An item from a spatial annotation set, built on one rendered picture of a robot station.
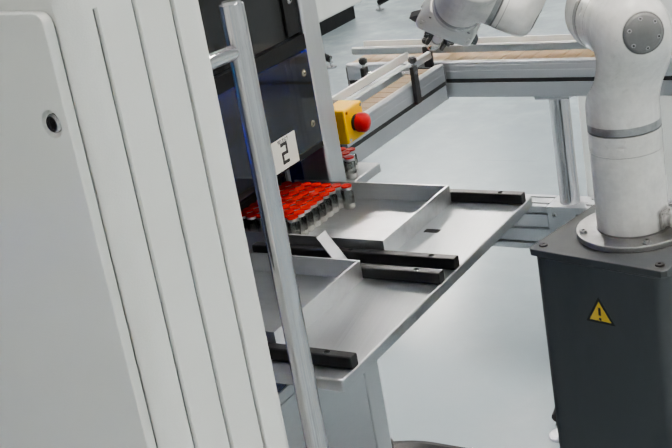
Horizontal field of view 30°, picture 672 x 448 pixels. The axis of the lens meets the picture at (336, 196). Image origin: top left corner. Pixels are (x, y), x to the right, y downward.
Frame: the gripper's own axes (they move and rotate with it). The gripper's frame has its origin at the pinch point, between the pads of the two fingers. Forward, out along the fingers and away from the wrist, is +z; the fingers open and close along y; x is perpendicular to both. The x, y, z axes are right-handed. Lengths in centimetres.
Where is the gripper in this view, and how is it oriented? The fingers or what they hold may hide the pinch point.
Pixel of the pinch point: (438, 36)
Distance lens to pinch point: 220.4
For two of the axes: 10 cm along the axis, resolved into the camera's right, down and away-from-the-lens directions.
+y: -9.3, -3.6, -0.4
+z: -1.1, 1.7, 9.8
